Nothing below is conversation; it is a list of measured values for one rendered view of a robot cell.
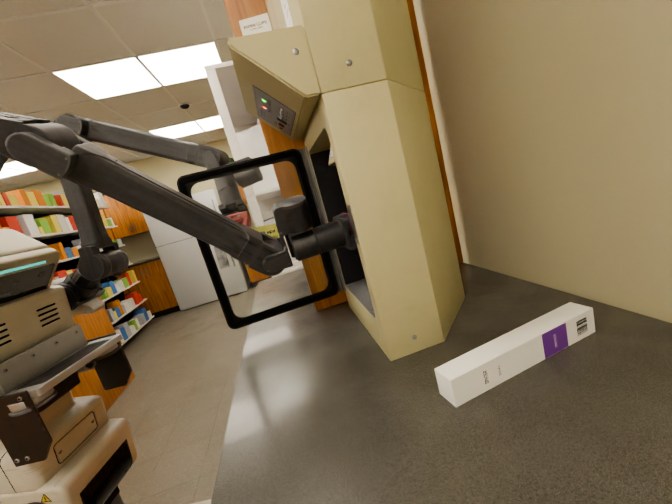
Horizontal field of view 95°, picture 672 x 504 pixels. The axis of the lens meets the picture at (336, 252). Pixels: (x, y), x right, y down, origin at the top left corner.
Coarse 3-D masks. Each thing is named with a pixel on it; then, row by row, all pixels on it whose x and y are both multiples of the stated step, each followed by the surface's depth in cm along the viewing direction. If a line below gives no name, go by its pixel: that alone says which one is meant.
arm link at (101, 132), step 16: (80, 128) 80; (96, 128) 83; (112, 128) 83; (128, 128) 84; (112, 144) 84; (128, 144) 83; (144, 144) 83; (160, 144) 83; (176, 144) 83; (192, 144) 82; (176, 160) 85; (192, 160) 82; (224, 160) 85
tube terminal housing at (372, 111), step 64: (320, 0) 46; (384, 0) 52; (320, 64) 47; (384, 64) 49; (320, 128) 56; (384, 128) 50; (384, 192) 52; (384, 256) 53; (448, 256) 66; (384, 320) 55; (448, 320) 62
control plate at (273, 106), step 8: (256, 88) 55; (256, 96) 59; (264, 96) 57; (256, 104) 64; (264, 104) 62; (272, 104) 59; (280, 104) 56; (264, 112) 67; (272, 112) 64; (288, 112) 58; (272, 120) 70; (288, 120) 63; (288, 128) 69
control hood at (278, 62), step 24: (240, 48) 45; (264, 48) 45; (288, 48) 46; (240, 72) 52; (264, 72) 47; (288, 72) 46; (312, 72) 47; (288, 96) 51; (312, 96) 48; (264, 120) 74
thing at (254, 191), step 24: (264, 168) 76; (288, 168) 78; (192, 192) 73; (216, 192) 75; (240, 192) 76; (264, 192) 77; (288, 192) 78; (240, 216) 77; (264, 216) 78; (216, 264) 77; (240, 264) 78; (312, 264) 82; (240, 288) 79; (264, 288) 80; (288, 288) 82; (312, 288) 83; (240, 312) 80
